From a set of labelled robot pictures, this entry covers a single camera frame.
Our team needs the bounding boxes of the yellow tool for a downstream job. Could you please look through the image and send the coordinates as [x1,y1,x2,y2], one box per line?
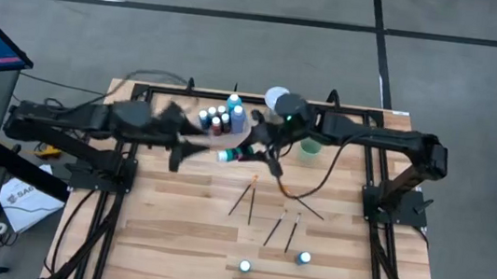
[35,141,66,161]

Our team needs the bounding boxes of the black paintbrush gold ferrule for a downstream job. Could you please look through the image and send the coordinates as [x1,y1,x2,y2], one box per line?
[227,172,259,220]

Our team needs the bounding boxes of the black desk beam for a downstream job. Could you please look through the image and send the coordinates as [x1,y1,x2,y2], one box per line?
[0,141,77,204]

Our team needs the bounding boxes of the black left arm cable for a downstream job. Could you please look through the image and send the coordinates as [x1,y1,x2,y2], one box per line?
[92,63,191,115]

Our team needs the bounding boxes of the purple paint bottle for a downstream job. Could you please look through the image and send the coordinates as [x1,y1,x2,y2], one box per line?
[228,104,249,136]

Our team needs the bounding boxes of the small pink paint bottle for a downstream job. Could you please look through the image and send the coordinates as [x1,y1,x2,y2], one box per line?
[209,116,225,137]

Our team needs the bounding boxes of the small teal paint bottle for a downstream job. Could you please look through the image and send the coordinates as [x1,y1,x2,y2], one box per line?
[237,258,254,275]
[215,141,258,166]

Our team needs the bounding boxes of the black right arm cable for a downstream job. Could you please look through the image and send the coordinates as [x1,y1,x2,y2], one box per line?
[275,122,363,207]

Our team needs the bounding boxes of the clear plastic bin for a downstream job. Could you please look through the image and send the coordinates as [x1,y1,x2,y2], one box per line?
[190,98,256,155]

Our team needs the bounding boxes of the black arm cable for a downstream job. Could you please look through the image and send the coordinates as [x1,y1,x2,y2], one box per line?
[92,63,191,115]
[275,122,363,207]

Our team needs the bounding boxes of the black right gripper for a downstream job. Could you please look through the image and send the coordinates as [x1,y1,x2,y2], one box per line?
[240,108,304,182]

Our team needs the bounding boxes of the white printed paper sheet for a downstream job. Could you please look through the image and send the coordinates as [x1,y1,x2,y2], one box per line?
[0,159,71,239]

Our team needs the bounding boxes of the large teal paint bottle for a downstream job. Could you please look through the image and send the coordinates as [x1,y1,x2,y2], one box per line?
[226,92,244,111]

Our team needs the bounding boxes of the pale green cup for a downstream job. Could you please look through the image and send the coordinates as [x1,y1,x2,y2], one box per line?
[297,138,324,165]

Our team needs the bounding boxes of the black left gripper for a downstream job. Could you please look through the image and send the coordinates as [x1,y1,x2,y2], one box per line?
[132,97,215,176]

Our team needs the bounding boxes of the thin black floor cable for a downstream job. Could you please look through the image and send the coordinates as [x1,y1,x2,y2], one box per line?
[17,70,111,98]

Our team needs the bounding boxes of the black paintbrush silver ferrule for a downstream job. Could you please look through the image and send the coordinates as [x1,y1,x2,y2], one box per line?
[283,211,303,255]
[262,207,289,250]

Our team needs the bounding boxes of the black metal table frame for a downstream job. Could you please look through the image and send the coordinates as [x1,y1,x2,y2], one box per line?
[42,58,467,279]

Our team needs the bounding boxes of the orange fan paintbrush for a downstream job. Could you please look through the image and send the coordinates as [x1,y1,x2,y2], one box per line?
[281,184,328,221]

